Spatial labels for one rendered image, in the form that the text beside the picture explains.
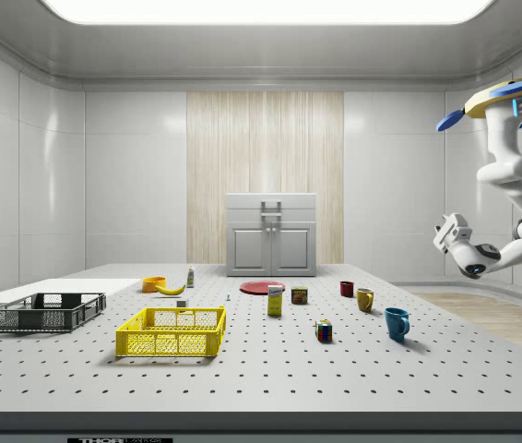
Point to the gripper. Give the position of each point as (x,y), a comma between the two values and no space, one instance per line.
(446,235)

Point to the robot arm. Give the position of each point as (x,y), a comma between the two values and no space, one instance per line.
(503,138)

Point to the blue mug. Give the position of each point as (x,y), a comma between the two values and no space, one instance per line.
(395,324)

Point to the yellow mug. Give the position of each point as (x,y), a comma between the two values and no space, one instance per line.
(364,300)

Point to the red mug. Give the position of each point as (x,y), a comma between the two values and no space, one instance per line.
(346,289)

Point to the drone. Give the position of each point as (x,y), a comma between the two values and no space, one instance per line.
(482,99)

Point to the puzzle cube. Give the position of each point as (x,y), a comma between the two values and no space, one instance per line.
(323,331)

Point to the flat-sided can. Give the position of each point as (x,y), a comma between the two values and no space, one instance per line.
(299,296)

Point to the white cabinet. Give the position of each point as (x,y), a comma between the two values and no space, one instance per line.
(270,244)

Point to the yellow and white box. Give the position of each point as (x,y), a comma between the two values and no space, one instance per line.
(275,302)

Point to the red plate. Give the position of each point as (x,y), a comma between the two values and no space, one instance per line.
(256,288)

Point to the small white bottle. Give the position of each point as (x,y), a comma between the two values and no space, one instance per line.
(191,278)

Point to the grey cube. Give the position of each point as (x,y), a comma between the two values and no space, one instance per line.
(182,303)

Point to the banana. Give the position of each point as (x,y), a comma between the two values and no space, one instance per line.
(171,290)

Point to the yellow bowl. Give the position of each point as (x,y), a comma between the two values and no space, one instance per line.
(151,285)

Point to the yellow basket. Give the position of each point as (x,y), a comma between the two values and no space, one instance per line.
(159,343)

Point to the dark grey basket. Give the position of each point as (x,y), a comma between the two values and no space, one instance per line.
(3,318)

